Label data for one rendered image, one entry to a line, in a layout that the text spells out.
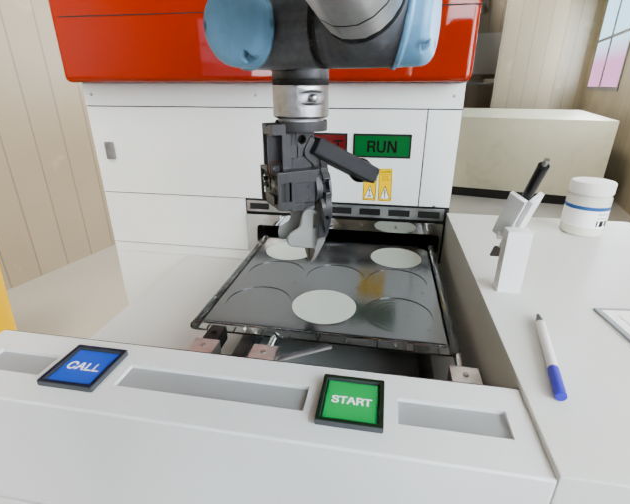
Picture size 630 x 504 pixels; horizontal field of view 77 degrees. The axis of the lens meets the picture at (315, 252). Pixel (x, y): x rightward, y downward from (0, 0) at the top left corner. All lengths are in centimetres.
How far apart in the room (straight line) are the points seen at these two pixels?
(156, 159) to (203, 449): 75
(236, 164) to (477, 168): 424
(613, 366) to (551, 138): 454
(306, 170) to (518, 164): 451
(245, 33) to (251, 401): 34
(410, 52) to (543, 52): 696
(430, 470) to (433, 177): 63
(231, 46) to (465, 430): 40
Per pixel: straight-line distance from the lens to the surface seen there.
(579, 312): 57
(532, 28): 735
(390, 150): 85
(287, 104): 54
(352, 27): 35
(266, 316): 60
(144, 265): 112
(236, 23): 43
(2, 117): 312
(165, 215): 103
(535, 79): 733
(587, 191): 83
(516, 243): 55
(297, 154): 56
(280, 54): 44
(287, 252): 81
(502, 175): 500
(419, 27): 39
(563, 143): 500
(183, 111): 95
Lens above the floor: 122
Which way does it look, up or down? 23 degrees down
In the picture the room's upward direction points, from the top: straight up
